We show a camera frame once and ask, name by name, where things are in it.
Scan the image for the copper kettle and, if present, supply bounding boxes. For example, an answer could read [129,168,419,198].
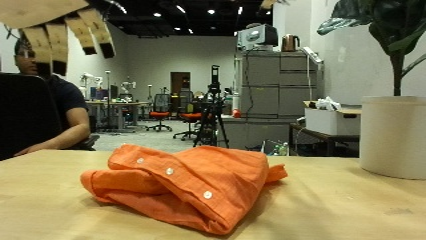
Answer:
[281,34,301,53]

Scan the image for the black camera tripod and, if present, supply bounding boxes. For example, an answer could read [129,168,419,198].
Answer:
[190,64,230,149]

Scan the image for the brown door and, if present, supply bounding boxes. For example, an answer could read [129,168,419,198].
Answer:
[169,71,192,96]

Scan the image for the white power strip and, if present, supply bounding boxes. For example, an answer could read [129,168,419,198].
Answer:
[302,46,325,64]

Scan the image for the man in black shirt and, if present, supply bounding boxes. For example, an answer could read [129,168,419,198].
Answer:
[12,38,92,158]

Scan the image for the grey filing cabinet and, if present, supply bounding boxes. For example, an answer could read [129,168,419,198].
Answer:
[238,49,325,119]

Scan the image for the orange button shirt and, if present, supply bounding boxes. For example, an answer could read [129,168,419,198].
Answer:
[78,143,289,236]

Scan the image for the dark side table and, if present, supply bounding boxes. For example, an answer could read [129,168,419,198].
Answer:
[289,122,361,158]

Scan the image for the long grey work desk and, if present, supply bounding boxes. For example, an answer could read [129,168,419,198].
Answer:
[85,100,148,133]

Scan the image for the low grey counter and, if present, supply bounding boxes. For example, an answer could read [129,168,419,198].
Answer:
[218,115,297,151]

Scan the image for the white round plant pot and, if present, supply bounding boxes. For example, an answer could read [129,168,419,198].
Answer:
[358,95,426,180]

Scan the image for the grey boxy monitor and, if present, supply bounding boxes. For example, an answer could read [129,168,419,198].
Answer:
[235,23,279,52]

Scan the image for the black office chair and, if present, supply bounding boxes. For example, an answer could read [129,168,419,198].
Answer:
[0,73,101,162]

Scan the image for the white cardboard box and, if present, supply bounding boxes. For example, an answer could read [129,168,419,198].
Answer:
[303,106,362,136]

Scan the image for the crumpled white paper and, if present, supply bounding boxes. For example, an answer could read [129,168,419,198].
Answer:
[313,95,343,112]

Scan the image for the green leafy plant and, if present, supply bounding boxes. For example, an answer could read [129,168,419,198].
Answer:
[317,0,426,97]

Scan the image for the green plastic bottles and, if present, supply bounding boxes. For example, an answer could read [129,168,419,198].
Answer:
[270,141,290,156]

